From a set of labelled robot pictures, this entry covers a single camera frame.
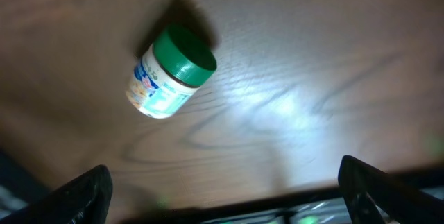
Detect green lid jar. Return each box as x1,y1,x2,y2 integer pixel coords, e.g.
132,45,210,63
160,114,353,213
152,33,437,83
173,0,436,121
126,24,217,119

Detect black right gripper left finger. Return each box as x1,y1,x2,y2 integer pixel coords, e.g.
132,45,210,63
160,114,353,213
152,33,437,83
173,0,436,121
1,165,113,224

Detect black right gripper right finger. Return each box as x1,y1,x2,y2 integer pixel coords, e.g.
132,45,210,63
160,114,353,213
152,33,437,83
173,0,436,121
338,155,443,223

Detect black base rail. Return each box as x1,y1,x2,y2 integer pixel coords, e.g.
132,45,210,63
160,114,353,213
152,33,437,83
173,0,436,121
117,164,444,224

